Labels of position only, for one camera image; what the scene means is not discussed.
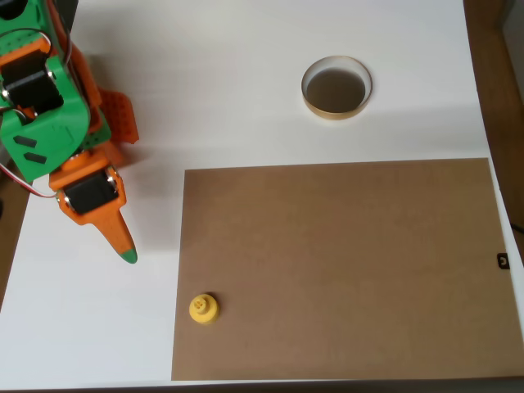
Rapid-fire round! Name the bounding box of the brown cardboard sheet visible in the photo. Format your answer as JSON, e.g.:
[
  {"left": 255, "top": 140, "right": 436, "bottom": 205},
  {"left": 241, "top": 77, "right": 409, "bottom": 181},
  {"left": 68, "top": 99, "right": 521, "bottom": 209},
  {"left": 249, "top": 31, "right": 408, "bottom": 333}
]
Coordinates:
[{"left": 170, "top": 156, "right": 519, "bottom": 382}]

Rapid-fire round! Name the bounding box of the small yellow plastic piece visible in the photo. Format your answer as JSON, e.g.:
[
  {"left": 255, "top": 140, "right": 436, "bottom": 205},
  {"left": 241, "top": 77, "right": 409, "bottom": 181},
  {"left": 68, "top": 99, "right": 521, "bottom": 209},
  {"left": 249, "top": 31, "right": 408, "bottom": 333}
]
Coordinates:
[{"left": 188, "top": 292, "right": 220, "bottom": 327}]

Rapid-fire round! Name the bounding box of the round clear shallow container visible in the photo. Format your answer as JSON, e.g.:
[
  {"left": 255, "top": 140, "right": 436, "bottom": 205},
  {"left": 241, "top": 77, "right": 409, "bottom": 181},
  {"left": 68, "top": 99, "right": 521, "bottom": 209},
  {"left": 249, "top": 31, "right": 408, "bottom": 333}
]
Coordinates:
[{"left": 300, "top": 55, "right": 374, "bottom": 122}]

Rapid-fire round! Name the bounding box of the red white servo cable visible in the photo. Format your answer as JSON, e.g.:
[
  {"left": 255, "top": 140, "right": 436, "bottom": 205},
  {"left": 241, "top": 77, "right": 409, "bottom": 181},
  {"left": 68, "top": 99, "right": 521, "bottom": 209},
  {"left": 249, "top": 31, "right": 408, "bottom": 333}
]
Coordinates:
[{"left": 0, "top": 160, "right": 58, "bottom": 199}]

